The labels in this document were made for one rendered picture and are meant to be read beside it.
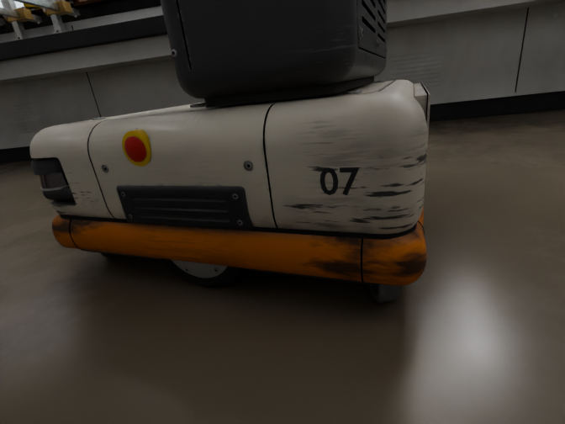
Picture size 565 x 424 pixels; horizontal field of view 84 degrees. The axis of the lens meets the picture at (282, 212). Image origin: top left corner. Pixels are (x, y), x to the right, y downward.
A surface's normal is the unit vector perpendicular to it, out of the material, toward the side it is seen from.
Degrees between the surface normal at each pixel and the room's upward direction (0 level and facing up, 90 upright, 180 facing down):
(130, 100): 90
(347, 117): 51
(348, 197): 90
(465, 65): 90
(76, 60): 90
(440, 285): 0
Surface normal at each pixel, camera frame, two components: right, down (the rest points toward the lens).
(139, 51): -0.14, 0.39
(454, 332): -0.11, -0.92
